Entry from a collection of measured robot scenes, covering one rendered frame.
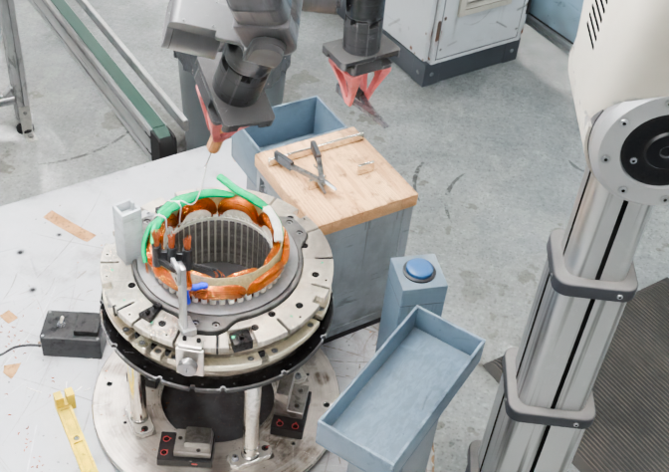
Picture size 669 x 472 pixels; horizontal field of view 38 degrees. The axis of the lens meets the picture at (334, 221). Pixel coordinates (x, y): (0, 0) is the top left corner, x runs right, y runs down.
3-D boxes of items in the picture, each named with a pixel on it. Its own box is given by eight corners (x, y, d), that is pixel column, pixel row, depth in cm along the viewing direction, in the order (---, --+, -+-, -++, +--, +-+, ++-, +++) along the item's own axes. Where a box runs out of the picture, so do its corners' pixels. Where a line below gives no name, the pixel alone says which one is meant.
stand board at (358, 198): (254, 165, 158) (254, 153, 156) (352, 136, 166) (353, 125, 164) (314, 239, 145) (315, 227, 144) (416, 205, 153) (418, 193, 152)
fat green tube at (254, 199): (214, 184, 137) (214, 173, 136) (238, 176, 139) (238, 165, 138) (269, 245, 129) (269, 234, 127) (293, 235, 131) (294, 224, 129)
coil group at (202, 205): (174, 225, 136) (173, 202, 133) (212, 211, 139) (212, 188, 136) (180, 232, 135) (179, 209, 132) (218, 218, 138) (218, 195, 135)
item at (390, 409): (367, 587, 132) (392, 465, 113) (303, 544, 136) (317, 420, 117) (452, 463, 148) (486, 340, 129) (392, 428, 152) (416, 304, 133)
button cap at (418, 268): (410, 281, 141) (410, 276, 140) (402, 262, 144) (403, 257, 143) (436, 278, 142) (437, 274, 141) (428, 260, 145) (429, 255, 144)
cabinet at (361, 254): (251, 279, 175) (255, 165, 158) (338, 248, 183) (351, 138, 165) (303, 352, 163) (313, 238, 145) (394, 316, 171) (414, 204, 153)
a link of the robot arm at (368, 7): (387, -14, 133) (388, -32, 138) (337, -18, 133) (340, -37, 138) (382, 31, 138) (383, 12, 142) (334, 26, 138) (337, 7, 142)
